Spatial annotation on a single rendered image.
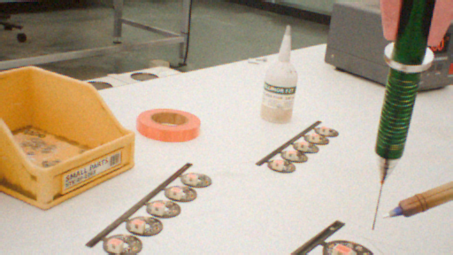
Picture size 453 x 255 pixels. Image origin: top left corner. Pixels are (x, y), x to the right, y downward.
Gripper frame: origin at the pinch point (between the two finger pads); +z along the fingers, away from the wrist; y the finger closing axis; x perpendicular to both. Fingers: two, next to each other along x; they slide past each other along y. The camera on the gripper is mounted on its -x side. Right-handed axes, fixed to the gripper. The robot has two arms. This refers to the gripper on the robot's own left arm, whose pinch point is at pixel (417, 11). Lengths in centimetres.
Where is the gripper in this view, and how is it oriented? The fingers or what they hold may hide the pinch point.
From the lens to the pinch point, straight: 20.7
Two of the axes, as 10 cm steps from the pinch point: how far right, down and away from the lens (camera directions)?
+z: 0.2, 8.0, 6.0
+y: -9.4, -1.9, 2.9
